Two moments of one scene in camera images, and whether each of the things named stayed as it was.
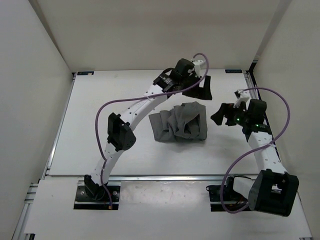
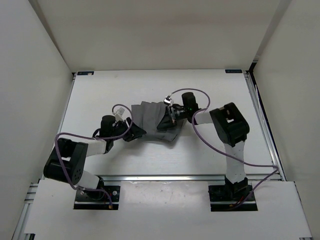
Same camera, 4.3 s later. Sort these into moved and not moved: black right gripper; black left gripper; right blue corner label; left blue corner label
Moved: black right gripper; black left gripper
Not moved: left blue corner label; right blue corner label
